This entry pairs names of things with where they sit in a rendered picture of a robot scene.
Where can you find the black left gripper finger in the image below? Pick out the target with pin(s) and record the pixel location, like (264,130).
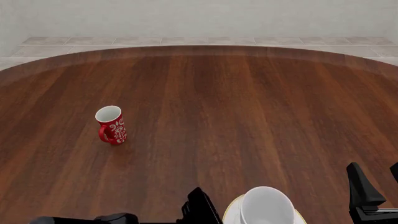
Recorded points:
(202,207)
(185,212)

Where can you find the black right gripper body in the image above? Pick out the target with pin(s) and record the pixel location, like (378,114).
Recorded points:
(376,215)

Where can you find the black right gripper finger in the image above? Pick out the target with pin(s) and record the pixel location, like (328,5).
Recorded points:
(395,172)
(360,186)

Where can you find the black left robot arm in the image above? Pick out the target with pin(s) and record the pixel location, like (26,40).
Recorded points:
(87,220)

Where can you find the white plate with gold rim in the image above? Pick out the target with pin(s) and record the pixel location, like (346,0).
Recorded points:
(231,213)

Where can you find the red mug with white pattern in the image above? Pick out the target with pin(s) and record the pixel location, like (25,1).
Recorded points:
(117,130)

